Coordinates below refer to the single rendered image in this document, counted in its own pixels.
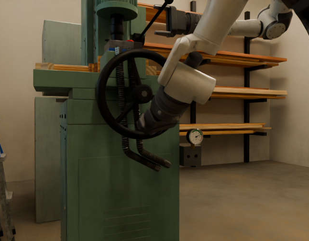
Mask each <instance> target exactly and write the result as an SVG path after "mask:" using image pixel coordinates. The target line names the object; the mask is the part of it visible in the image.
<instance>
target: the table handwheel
mask: <svg viewBox="0 0 309 241"><path fill-rule="evenodd" d="M138 57H140V58H147V59H150V60H153V61H155V62H157V63H158V64H159V65H161V66H162V67H163V66H164V64H165V62H166V60H167V59H166V58H164V57H163V56H162V55H160V54H158V53H156V52H154V51H151V50H147V49H140V48H137V49H130V50H126V51H123V52H121V53H119V54H117V55H115V56H114V57H113V58H112V59H111V60H110V61H109V62H108V63H107V64H106V65H105V66H104V68H103V69H102V71H101V73H100V75H99V78H98V81H97V87H96V99H97V104H98V108H99V111H100V113H101V115H102V117H103V119H104V120H105V121H106V123H107V124H108V125H109V126H110V127H111V128H112V129H113V130H114V131H116V132H117V133H119V134H120V135H122V136H125V137H127V138H131V139H137V140H145V139H151V138H154V137H156V136H159V135H161V134H162V133H164V132H165V131H167V130H168V129H166V130H162V132H161V133H155V134H153V135H149V134H146V133H144V132H142V131H135V130H131V129H129V128H126V127H124V126H123V125H121V124H120V122H121V121H122V120H123V119H124V117H125V116H126V115H127V114H128V113H129V112H130V111H131V110H132V109H133V108H134V106H135V105H136V104H144V103H148V102H149V101H150V100H152V99H153V98H154V95H153V92H152V89H151V88H150V87H149V86H148V85H145V84H142V83H141V80H140V77H139V74H138V70H137V67H136V63H135V59H134V58H138ZM128 59H129V61H130V64H131V67H132V71H133V75H134V79H135V82H136V87H134V88H133V90H132V92H128V93H126V94H125V95H126V96H125V97H126V102H131V103H130V104H129V105H128V107H127V108H126V109H125V110H124V111H123V112H122V113H121V114H120V115H119V116H118V117H117V119H115V118H114V117H113V116H112V114H111V112H110V110H109V108H108V105H107V102H106V95H105V91H106V84H107V81H108V78H109V76H110V74H111V73H112V71H113V70H114V69H115V67H116V66H118V65H119V64H120V63H122V62H123V61H125V60H128ZM132 100H133V101H132Z"/></svg>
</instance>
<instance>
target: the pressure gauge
mask: <svg viewBox="0 0 309 241"><path fill-rule="evenodd" d="M196 136H198V137H196ZM186 138H187V141H188V142H189V143H190V144H191V149H194V148H195V145H197V144H200V143H201V142H202V140H203V133H202V131H201V130H200V129H190V130H189V131H188V132H187V134H186Z"/></svg>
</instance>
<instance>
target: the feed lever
mask: <svg viewBox="0 0 309 241"><path fill-rule="evenodd" d="M173 1H174V0H165V2H164V4H163V5H162V6H161V8H160V9H159V10H158V12H157V13H156V14H155V16H154V17H153V18H152V20H151V21H150V22H149V24H148V25H147V26H146V28H145V29H144V30H143V32H142V33H134V34H133V36H132V40H133V41H134V42H141V43H143V45H144V42H145V35H144V34H145V33H146V32H147V30H148V29H149V28H150V27H151V25H152V24H153V23H154V21H155V20H156V19H157V17H158V16H159V15H160V13H161V12H162V11H163V10H164V8H165V7H166V6H167V5H168V4H172V3H173Z"/></svg>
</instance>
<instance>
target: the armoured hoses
mask: <svg viewBox="0 0 309 241"><path fill-rule="evenodd" d="M121 52H122V47H115V54H116V55H117V54H119V53H121ZM128 67H129V76H130V77H129V78H130V86H131V87H130V88H131V92H132V90H133V88H134V87H136V82H135V79H134V75H133V71H132V67H131V64H130V61H129V59H128ZM116 68H117V81H118V91H119V92H118V95H119V106H120V107H119V108H120V114H121V113H122V112H123V111H124V110H125V109H126V108H127V107H126V97H125V96H126V95H125V82H124V69H123V62H122V63H120V64H119V65H118V66H117V67H116ZM139 110H140V109H139V104H136V105H135V106H134V108H133V114H134V115H133V116H134V117H133V118H134V126H135V128H134V129H135V131H140V129H138V127H137V124H136V122H137V121H138V120H139V118H140V111H139ZM127 123H128V122H127V115H126V116H125V117H124V119H123V120H122V121H121V125H123V126H124V127H126V128H128V126H127V125H128V124H127ZM136 144H137V145H136V146H137V149H138V150H137V151H138V153H139V154H140V155H141V156H140V155H139V154H137V153H135V152H133V151H131V150H130V147H129V138H127V137H125V136H122V147H123V152H124V154H126V156H128V157H129V158H131V159H133V160H135V161H137V162H139V163H141V164H143V165H145V166H147V167H149V168H151V169H153V170H154V171H156V172H159V171H160V169H161V166H160V165H162V166H163V167H165V168H170V166H171V163H170V162H169V161H167V160H165V159H163V158H161V157H159V156H157V155H155V154H153V153H151V152H148V151H147V150H145V149H144V147H143V140H136ZM152 161H153V162H152ZM155 162H156V163H155ZM158 164H160V165H158Z"/></svg>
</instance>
